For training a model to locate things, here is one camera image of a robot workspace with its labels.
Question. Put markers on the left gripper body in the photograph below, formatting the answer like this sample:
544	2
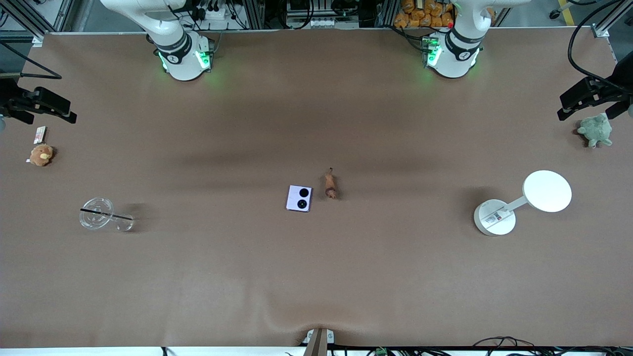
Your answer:
614	90

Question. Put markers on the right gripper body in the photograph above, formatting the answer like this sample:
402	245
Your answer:
11	98

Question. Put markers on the lilac flip phone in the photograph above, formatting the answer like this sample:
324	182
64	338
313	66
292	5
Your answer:
299	198

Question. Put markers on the brown lion statue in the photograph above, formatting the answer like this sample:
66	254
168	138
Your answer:
330	185

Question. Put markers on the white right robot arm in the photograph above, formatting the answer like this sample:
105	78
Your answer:
180	54

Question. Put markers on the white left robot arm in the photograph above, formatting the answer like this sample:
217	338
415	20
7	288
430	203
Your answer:
455	54

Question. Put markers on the green plush turtle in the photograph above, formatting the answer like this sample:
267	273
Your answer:
596	130

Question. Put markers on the small printed card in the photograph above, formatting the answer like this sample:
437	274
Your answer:
40	135

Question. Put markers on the brown plush toy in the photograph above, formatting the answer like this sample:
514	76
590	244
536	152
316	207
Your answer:
41	155

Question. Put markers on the white round desk lamp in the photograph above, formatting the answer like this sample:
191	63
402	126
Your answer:
547	191

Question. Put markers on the clear plastic cup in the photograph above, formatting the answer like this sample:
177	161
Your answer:
97	214

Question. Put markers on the black straw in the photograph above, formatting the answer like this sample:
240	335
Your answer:
106	214

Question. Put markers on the bag of orange items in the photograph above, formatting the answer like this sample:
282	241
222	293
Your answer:
425	14

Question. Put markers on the white power strip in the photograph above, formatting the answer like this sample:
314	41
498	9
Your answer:
324	22
217	13

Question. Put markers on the brown table mat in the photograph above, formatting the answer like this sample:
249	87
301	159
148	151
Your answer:
316	277

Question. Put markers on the aluminium frame profile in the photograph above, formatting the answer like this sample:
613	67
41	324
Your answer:
22	20
610	20

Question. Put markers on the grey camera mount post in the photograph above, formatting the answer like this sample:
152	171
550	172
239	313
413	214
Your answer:
318	342

